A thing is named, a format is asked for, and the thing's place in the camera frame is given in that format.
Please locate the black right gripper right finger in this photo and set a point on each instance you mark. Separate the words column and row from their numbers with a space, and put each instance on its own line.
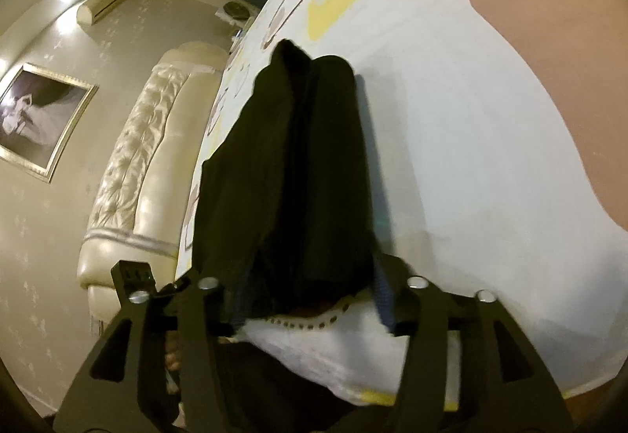
column 504, row 384

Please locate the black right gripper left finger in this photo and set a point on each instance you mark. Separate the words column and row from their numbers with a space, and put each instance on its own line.
column 121, row 387

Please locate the black pants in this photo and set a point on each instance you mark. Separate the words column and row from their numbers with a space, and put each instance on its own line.
column 283, row 218

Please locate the cream tufted leather headboard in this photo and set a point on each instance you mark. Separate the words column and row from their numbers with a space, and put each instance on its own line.
column 141, row 203

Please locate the round nightstand object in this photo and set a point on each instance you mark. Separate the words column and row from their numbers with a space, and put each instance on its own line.
column 236, row 14

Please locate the white patterned bed sheet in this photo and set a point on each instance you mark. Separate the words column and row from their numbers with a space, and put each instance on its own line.
column 496, row 132

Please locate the framed black-white wall picture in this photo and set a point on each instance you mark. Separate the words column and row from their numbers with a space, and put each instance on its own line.
column 39, row 110

